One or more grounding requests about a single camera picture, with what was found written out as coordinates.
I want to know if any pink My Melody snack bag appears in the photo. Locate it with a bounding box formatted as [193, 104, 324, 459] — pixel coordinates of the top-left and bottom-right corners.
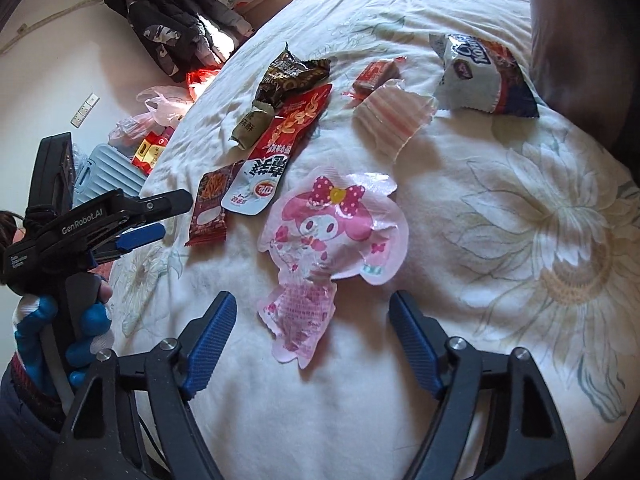
[256, 167, 409, 368]

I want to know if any brown pillow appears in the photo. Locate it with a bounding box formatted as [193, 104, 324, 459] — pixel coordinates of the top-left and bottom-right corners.
[529, 0, 639, 152]

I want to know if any light blue ribbed suitcase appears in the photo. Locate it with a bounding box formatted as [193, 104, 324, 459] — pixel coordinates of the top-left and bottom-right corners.
[73, 143, 146, 207]

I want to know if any white blue chip bag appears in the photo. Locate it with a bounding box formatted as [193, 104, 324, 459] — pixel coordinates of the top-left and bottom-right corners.
[430, 32, 539, 118]

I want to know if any dark brown foil snack bag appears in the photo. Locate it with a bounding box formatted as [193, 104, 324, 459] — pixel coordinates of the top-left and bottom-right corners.
[253, 44, 331, 110]

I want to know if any red white snack pouch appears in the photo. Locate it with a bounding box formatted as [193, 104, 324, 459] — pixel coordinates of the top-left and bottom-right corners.
[221, 84, 332, 216]

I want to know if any pink striped snack packet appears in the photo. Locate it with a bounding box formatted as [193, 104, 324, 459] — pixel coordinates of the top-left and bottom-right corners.
[354, 79, 438, 162]

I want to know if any black clothes pile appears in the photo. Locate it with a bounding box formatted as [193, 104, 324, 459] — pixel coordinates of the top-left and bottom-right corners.
[104, 0, 254, 82]

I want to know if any small red candy packet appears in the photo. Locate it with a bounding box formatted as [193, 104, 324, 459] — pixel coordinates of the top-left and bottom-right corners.
[344, 56, 407, 103]

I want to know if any pink plastic bag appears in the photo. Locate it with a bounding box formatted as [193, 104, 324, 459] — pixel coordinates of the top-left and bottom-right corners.
[108, 86, 194, 148]

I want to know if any white floral bed sheet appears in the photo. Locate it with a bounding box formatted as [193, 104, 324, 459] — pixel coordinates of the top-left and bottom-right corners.
[111, 0, 639, 479]

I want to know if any white wall socket strip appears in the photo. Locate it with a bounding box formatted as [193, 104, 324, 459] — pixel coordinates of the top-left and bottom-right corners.
[70, 93, 100, 129]

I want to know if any red yellow box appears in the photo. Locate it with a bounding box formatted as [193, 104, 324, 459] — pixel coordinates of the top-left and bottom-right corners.
[131, 127, 175, 176]

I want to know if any blue gloved left hand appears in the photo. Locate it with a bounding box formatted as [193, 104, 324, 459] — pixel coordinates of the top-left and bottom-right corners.
[12, 273, 114, 398]

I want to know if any olive green pastry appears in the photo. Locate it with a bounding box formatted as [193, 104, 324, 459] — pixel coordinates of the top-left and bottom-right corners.
[230, 100, 276, 151]

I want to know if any dark red noodle snack packet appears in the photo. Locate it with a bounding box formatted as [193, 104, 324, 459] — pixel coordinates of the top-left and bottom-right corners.
[184, 160, 244, 247]

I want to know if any red plastic bag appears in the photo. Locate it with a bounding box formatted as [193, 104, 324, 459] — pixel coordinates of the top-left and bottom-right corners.
[186, 68, 220, 102]

